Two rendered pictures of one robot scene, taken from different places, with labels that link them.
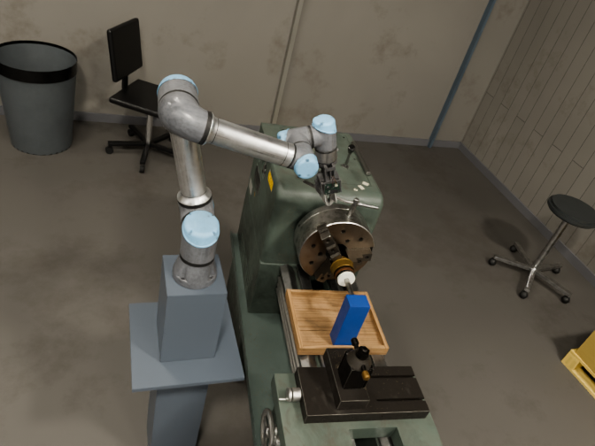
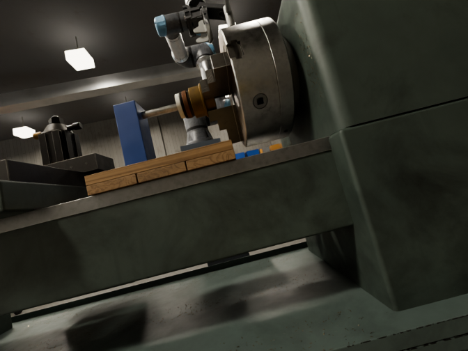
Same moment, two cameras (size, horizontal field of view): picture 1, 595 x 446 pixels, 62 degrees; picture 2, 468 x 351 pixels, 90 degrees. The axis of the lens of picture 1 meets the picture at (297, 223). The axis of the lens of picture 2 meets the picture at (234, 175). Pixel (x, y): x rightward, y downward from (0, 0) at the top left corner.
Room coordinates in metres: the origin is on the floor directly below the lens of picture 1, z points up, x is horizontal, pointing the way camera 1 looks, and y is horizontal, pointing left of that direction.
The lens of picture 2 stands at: (1.77, -0.80, 0.79)
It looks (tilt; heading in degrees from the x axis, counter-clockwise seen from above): 6 degrees up; 109
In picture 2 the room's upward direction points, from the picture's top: 14 degrees counter-clockwise
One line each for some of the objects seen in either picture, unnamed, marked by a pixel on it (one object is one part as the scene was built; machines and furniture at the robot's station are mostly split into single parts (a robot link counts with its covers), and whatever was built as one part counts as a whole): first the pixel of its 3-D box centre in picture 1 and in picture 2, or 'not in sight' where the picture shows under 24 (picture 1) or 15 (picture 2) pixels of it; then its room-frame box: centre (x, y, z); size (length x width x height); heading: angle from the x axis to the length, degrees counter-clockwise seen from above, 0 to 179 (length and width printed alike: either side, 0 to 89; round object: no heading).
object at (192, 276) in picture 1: (196, 263); (198, 138); (1.25, 0.29, 1.15); 0.15 x 0.15 x 0.10
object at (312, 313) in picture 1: (335, 320); (181, 175); (1.43, -0.25, 0.88); 0.36 x 0.30 x 0.04; 110
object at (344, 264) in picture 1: (343, 269); (198, 102); (1.52, -0.22, 1.08); 0.09 x 0.09 x 0.09; 20
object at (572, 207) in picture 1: (548, 242); not in sight; (3.45, -1.95, 0.36); 0.67 x 0.64 x 0.71; 104
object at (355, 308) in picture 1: (349, 321); (138, 145); (1.34, -0.29, 1.00); 0.08 x 0.06 x 0.23; 110
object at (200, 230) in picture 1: (199, 235); (195, 117); (1.25, 0.30, 1.27); 0.13 x 0.12 x 0.14; 22
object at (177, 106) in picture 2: (350, 289); (161, 111); (1.42, -0.26, 1.08); 0.13 x 0.07 x 0.07; 20
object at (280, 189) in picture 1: (309, 192); (383, 65); (2.03, -0.01, 1.06); 0.59 x 0.48 x 0.39; 20
